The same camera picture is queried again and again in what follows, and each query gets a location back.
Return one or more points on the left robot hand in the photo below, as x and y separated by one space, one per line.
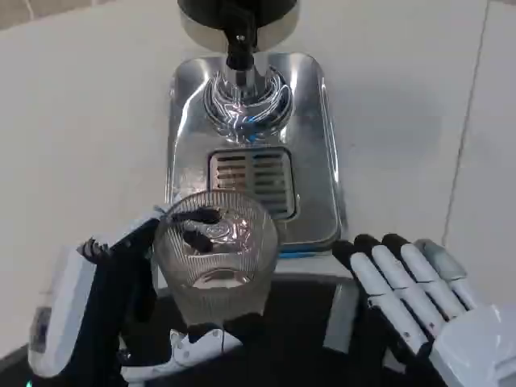
92 306

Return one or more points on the black dispenser tap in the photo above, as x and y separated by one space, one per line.
241 42

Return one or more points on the drain grid of tray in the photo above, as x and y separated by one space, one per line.
253 181

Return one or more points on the clear ribbed glass cup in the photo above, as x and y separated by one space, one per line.
217 258

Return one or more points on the steel drip tray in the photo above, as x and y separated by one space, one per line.
258 161

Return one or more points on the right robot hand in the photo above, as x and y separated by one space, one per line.
427 298

